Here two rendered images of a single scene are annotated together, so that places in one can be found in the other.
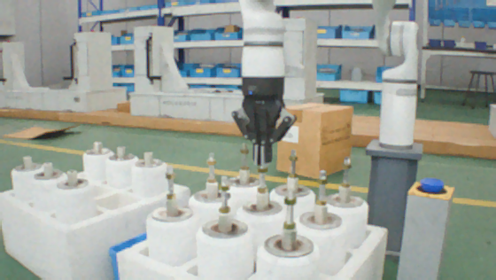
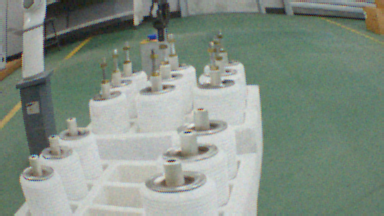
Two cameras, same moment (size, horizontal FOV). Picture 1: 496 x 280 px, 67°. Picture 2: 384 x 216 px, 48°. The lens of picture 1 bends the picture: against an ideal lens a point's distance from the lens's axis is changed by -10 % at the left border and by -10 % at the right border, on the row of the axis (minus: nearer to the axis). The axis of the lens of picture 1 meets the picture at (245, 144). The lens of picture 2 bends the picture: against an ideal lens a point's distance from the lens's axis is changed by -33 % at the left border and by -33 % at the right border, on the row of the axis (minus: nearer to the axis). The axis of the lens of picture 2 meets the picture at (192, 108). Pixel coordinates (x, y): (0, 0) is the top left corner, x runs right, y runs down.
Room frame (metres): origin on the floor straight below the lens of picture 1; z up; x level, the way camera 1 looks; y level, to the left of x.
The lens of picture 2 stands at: (1.26, 1.21, 0.50)
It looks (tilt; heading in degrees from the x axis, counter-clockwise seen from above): 13 degrees down; 245
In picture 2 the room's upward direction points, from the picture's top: 7 degrees counter-clockwise
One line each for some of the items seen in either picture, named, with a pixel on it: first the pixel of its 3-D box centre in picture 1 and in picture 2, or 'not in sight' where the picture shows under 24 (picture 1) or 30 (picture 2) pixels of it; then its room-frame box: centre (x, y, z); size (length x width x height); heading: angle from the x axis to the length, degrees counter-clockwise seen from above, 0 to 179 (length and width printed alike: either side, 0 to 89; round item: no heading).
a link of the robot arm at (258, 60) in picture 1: (268, 58); not in sight; (0.74, -0.04, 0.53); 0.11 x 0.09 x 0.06; 144
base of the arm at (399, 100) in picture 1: (398, 114); (33, 52); (1.05, -0.41, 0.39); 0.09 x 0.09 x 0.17; 65
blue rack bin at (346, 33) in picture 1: (359, 32); not in sight; (5.35, -1.48, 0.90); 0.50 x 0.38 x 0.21; 154
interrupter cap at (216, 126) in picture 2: (73, 183); (202, 128); (0.86, 0.39, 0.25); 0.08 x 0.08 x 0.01
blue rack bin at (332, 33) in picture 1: (326, 32); not in sight; (5.53, -1.07, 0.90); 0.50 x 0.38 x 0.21; 155
